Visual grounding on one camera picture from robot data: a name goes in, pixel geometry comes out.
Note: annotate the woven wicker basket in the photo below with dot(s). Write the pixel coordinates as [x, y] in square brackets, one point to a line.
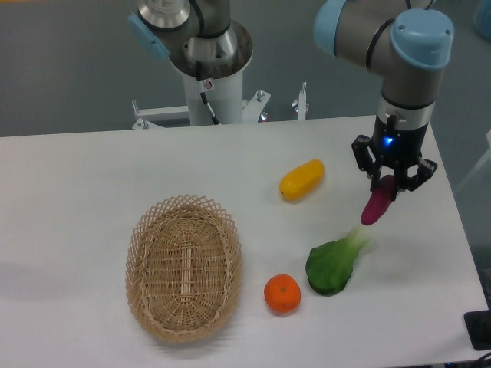
[184, 269]

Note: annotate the green bok choy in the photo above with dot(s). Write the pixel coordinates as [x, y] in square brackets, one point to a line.
[329, 267]

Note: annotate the black device at table edge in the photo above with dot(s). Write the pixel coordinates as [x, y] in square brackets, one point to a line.
[478, 328]

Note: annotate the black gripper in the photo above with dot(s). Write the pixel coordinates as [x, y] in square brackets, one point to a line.
[401, 148]

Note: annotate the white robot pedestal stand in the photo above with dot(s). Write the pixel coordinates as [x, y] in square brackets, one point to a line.
[208, 102]

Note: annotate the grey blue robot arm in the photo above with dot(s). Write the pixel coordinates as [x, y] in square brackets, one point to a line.
[407, 43]

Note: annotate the yellow mango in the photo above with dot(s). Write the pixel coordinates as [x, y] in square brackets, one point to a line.
[300, 181]

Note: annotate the purple sweet potato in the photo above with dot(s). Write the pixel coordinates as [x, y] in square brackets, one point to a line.
[379, 201]

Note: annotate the orange tangerine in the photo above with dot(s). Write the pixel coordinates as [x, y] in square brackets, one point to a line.
[282, 294]

